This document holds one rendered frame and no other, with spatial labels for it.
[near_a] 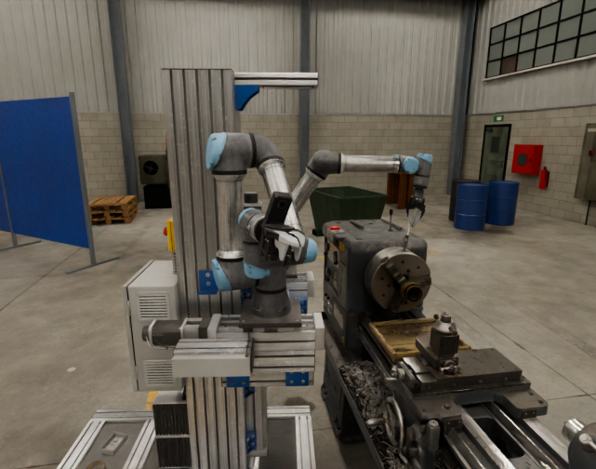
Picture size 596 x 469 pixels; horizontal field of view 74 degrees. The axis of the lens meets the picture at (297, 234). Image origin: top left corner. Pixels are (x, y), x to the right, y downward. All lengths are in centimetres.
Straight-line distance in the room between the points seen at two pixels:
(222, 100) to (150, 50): 1053
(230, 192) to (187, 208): 31
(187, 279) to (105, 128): 1058
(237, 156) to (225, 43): 1072
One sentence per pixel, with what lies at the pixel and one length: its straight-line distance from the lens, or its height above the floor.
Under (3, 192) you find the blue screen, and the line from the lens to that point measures 799.
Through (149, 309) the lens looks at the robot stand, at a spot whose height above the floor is 113.
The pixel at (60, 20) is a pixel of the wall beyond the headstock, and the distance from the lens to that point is 1268.
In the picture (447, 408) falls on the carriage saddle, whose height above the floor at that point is 91.
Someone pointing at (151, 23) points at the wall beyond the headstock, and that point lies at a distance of 1219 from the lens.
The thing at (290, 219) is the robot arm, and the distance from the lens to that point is 119.
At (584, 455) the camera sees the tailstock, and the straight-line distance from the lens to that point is 121.
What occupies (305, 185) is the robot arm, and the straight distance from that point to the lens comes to 197.
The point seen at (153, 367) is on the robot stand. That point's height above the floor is 88.
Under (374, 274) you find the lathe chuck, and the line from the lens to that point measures 200.
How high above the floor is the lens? 180
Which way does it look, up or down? 14 degrees down
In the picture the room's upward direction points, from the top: straight up
